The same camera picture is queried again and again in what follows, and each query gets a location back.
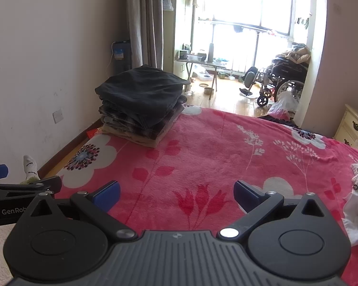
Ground folded beige garment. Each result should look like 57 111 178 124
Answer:
101 124 184 148

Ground person's white socked foot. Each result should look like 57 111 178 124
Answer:
23 155 42 183

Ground folded plaid shirt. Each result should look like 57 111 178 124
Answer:
100 104 181 139

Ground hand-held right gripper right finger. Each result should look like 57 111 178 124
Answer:
216 180 329 242

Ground beige jacket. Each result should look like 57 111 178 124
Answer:
276 43 312 65

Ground crumpled white shirt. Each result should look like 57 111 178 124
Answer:
342 188 358 246

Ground black pants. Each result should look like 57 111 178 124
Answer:
95 65 191 105

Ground window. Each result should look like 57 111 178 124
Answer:
194 0 296 75

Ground folding table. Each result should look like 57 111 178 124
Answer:
176 58 228 92

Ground black wheelchair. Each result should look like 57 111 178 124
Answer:
239 43 312 108

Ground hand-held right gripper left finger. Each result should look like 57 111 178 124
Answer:
29 180 138 242

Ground cream nightstand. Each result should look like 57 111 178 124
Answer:
334 104 358 155

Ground grey curtain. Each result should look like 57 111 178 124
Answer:
126 0 164 70

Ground pink floral blanket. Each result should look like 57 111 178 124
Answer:
39 104 358 286

